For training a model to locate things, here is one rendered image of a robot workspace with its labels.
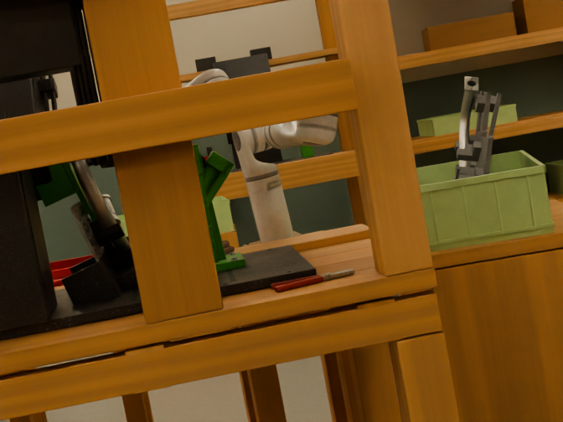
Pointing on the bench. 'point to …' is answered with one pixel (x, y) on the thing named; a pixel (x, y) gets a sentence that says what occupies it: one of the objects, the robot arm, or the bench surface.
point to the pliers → (308, 280)
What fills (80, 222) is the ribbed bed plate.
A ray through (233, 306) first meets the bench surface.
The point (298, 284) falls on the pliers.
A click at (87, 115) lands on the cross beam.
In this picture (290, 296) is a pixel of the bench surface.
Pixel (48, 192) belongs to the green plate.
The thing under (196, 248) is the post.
